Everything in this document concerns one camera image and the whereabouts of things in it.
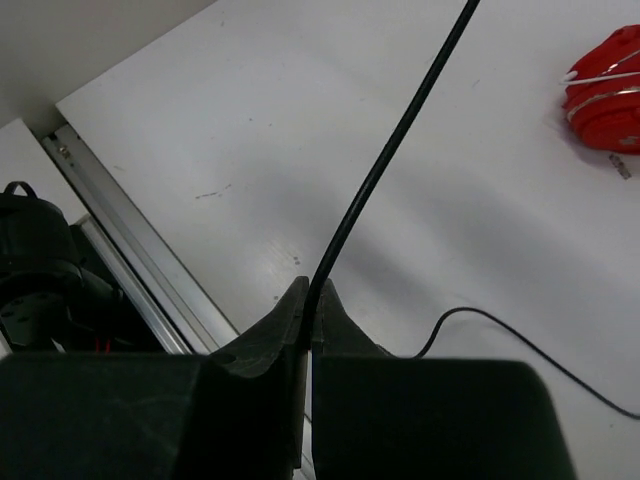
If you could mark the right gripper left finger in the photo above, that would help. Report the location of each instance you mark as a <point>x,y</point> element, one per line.
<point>237,413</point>

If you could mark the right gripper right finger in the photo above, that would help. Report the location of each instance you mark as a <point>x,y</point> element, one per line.
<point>377,416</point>

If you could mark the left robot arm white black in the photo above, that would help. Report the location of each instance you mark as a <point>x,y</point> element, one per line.
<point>57,294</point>

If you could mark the red headphones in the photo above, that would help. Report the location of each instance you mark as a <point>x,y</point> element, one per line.
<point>602,94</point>

